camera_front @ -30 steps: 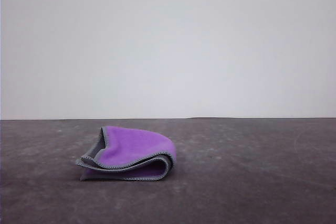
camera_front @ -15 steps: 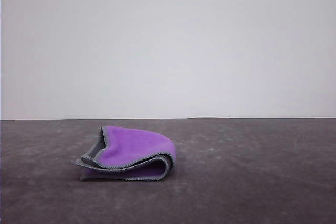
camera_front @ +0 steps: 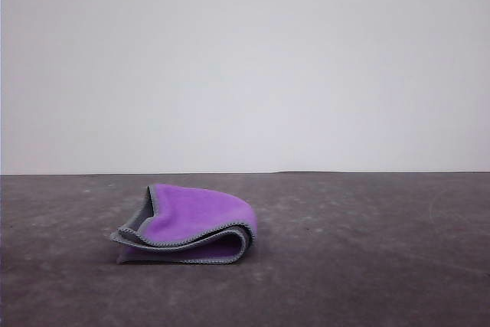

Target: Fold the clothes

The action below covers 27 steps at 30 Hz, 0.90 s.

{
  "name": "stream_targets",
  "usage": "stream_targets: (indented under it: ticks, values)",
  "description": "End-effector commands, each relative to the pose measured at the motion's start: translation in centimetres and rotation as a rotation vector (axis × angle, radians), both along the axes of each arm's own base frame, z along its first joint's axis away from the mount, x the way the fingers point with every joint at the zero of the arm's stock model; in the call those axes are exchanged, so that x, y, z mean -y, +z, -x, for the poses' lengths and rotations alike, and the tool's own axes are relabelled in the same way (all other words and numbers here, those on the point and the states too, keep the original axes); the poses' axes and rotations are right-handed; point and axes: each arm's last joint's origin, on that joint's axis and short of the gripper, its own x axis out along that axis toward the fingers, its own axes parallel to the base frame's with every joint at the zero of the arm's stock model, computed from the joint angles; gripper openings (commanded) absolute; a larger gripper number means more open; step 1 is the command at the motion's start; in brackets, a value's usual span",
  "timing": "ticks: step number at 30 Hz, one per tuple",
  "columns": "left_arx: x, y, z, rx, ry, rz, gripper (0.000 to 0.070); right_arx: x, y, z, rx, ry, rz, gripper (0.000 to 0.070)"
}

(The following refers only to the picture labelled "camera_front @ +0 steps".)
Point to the grey table cloth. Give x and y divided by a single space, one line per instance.
344 265

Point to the purple towel with grey hem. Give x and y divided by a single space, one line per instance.
191 212

